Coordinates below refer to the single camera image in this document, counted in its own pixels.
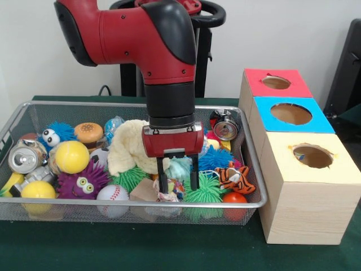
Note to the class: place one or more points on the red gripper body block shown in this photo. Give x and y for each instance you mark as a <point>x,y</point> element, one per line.
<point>172,142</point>

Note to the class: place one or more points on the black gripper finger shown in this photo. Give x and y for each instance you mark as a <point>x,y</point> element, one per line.
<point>162,175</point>
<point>194,172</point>

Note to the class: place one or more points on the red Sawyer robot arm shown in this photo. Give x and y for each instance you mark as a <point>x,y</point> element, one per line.
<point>135,36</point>

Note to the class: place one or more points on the wooden box with three holes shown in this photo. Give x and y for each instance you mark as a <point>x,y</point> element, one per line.
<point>307,211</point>

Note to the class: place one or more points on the green spiky rubber ball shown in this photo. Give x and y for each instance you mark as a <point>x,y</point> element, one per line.
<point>208,189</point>

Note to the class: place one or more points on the tiger plush toy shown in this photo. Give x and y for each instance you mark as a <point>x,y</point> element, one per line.
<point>237,178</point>

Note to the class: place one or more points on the cream waffle cloth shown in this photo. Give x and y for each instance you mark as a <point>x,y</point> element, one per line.
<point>127,149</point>

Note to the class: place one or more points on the white baseball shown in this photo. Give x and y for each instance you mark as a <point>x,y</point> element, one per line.
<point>112,193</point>

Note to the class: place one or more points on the purple spiky monster toy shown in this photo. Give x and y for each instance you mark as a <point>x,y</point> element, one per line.
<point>73,183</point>

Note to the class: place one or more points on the yellow tennis ball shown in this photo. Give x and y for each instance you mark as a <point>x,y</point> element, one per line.
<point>72,156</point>

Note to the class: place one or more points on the plain yellow ball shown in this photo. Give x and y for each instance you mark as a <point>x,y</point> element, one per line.
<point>38,190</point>

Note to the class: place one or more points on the crushed silver drink can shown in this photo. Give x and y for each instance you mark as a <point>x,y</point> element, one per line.
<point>22,161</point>

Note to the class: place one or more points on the green cloth on side table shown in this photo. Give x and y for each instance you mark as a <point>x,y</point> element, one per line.
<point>352,121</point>

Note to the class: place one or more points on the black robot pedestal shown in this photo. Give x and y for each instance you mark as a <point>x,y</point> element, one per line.
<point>204,56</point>

